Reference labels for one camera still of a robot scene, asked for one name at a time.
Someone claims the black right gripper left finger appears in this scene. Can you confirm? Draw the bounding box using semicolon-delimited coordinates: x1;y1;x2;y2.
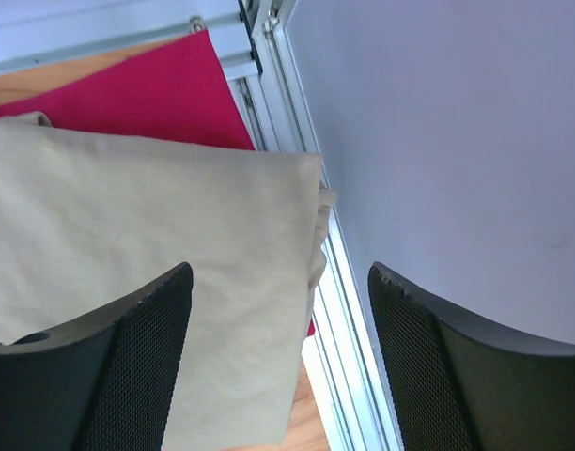
0;262;193;450

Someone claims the folded red t shirt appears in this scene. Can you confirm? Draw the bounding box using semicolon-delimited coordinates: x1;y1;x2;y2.
0;28;317;339

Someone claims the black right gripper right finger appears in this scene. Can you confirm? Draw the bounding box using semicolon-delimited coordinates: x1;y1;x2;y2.
367;263;575;450

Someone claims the beige t shirt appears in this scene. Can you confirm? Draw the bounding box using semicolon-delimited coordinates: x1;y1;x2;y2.
0;118;335;450

